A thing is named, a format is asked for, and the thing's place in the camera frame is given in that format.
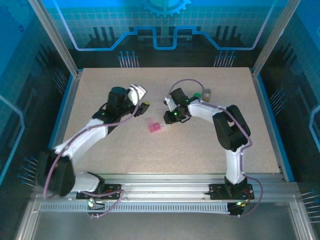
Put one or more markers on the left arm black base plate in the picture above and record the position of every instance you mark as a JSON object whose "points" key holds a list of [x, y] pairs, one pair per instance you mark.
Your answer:
{"points": [[113, 188]]}

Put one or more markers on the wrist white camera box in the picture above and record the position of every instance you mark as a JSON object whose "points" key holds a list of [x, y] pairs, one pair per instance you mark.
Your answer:
{"points": [[170, 105], [136, 93]]}

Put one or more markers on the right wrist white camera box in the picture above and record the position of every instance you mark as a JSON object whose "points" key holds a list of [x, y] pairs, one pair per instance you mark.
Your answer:
{"points": [[170, 105]]}

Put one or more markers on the small LED circuit board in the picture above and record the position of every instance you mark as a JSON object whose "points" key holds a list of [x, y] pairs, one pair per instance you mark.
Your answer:
{"points": [[91, 203], [236, 208]]}

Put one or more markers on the grey metal tray frame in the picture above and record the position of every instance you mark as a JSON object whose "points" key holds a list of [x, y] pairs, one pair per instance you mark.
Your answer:
{"points": [[160, 227]]}

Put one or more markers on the aluminium frame post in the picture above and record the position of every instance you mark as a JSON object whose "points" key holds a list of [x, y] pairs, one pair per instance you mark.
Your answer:
{"points": [[275, 37], [55, 37]]}

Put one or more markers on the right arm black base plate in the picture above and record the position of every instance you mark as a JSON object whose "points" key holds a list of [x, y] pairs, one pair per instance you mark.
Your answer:
{"points": [[216, 191]]}

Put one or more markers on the aluminium mounting rail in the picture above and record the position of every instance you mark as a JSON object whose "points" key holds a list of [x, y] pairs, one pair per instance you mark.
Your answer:
{"points": [[162, 182]]}

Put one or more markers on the amber glass pill bottle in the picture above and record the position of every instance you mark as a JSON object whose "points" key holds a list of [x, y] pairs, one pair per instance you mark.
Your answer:
{"points": [[207, 96]]}

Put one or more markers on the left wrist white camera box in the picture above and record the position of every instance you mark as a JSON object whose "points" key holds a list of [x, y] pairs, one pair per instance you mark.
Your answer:
{"points": [[136, 93]]}

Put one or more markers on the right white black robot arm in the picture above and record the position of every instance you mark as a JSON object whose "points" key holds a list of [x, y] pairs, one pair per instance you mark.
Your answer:
{"points": [[205, 111]]}

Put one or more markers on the blue aluminium table side rail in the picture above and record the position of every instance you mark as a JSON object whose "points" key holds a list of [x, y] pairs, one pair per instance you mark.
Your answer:
{"points": [[63, 120], [268, 120]]}

